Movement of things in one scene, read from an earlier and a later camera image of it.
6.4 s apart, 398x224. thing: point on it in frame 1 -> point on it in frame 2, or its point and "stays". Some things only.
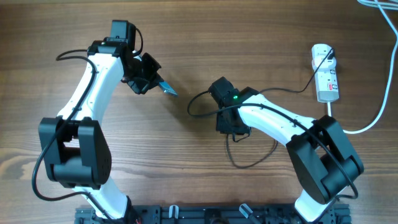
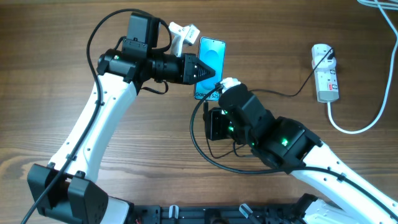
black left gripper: x=153 y=78 -> x=189 y=60
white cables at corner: x=388 y=4 stays
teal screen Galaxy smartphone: x=167 y=88 -> x=213 y=51
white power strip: x=324 y=63 stays
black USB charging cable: x=275 y=143 -> x=329 y=56
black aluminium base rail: x=214 y=214 stays
